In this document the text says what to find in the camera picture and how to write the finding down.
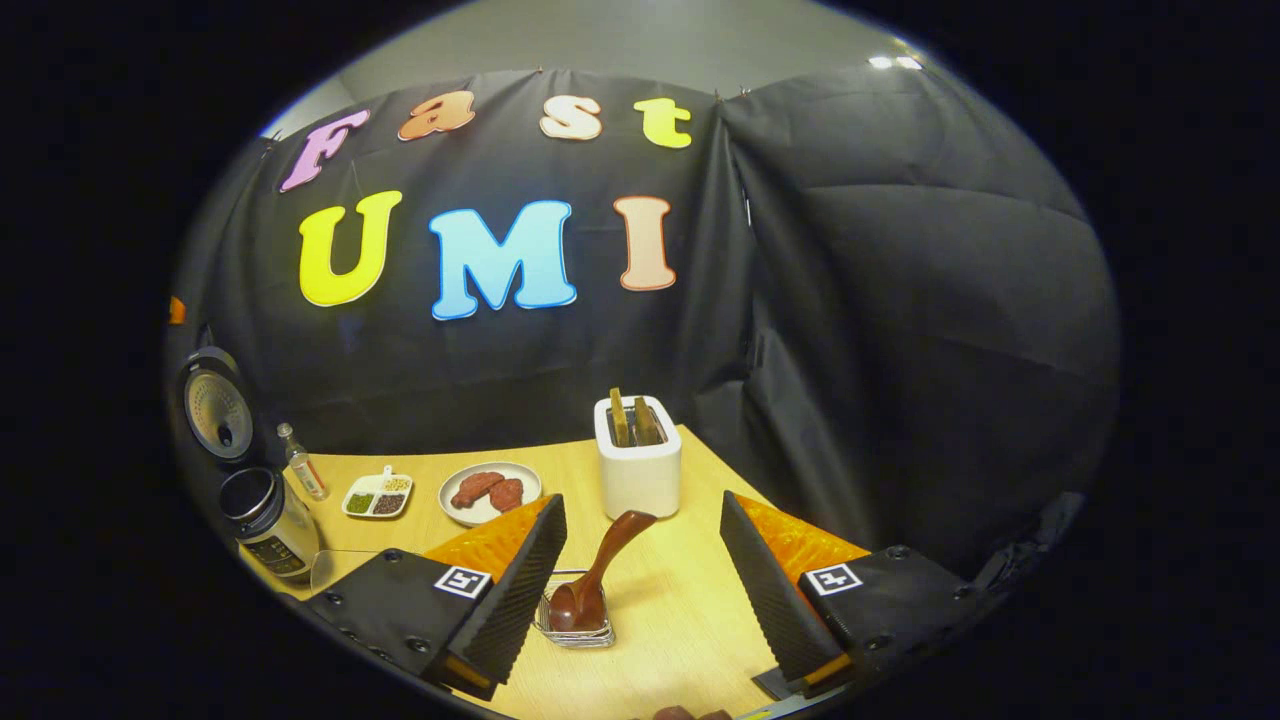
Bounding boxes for round white plate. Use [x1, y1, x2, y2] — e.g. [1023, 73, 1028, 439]
[438, 461, 543, 528]

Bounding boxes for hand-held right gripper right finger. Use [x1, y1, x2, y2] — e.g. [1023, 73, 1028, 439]
[719, 490, 1001, 699]

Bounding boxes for small glass bottle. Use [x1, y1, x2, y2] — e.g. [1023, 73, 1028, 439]
[276, 422, 330, 502]

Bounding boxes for white toaster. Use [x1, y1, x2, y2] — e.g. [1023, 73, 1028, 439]
[594, 395, 683, 521]

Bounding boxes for divided white dish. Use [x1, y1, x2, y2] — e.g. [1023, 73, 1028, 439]
[341, 465, 414, 520]

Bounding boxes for wire chopstick holder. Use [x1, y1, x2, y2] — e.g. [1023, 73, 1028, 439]
[533, 570, 616, 649]

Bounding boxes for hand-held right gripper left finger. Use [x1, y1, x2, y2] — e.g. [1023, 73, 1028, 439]
[305, 494, 568, 701]

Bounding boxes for dark wooden spoon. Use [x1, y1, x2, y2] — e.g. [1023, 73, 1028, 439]
[548, 510, 659, 633]

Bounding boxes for black silver rice cooker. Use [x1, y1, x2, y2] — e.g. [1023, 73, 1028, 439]
[180, 345, 323, 583]

